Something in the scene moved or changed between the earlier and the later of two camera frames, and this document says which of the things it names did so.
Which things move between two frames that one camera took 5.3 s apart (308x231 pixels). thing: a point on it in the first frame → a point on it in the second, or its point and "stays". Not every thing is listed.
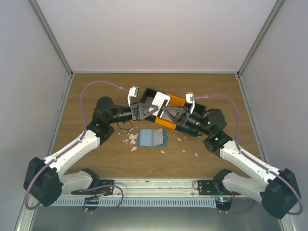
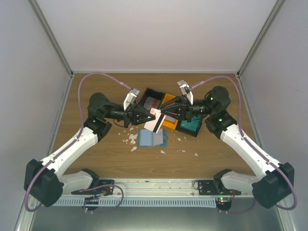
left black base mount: [106, 187] stays
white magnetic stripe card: [160, 100] → [155, 125]
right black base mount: [213, 187] stays
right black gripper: [184, 117] → [184, 110]
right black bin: [198, 109] stays
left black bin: [148, 92] stays
